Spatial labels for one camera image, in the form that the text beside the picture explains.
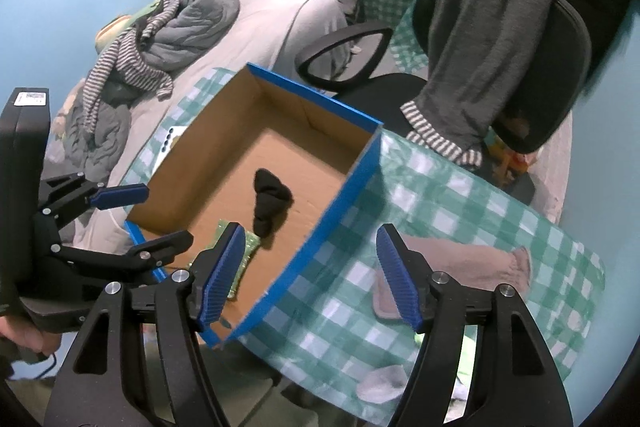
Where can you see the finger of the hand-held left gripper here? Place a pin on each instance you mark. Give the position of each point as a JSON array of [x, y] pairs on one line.
[[150, 252], [122, 195]]

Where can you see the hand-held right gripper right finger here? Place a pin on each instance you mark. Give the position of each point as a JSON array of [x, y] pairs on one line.
[[397, 282]]

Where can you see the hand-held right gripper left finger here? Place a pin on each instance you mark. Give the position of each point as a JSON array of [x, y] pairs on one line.
[[220, 279]]

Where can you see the pink cloth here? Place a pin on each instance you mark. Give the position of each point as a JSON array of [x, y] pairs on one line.
[[465, 267]]

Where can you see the blue cardboard box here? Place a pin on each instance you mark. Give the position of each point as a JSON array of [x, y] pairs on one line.
[[210, 147]]

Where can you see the person's left hand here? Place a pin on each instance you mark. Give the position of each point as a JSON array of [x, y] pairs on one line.
[[25, 339]]

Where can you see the green packet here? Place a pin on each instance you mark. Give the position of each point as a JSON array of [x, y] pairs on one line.
[[248, 247]]

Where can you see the black sock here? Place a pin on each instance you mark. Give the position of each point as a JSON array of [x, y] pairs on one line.
[[270, 202]]

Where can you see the white sock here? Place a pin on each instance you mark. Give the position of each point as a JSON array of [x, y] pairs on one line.
[[382, 384]]

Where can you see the light green pillow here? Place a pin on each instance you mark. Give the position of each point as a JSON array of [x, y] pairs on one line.
[[115, 27]]

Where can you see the orange snack bag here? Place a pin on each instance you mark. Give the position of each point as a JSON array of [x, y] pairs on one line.
[[510, 157]]

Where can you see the grey quilt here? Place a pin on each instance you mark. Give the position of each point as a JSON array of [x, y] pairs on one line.
[[200, 17]]

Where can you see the bed with white sheet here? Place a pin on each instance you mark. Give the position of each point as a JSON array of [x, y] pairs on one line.
[[270, 22]]

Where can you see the grey garment with striped cuffs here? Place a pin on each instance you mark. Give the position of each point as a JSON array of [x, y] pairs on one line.
[[480, 32]]

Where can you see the black office chair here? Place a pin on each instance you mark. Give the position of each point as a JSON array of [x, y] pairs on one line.
[[565, 47]]

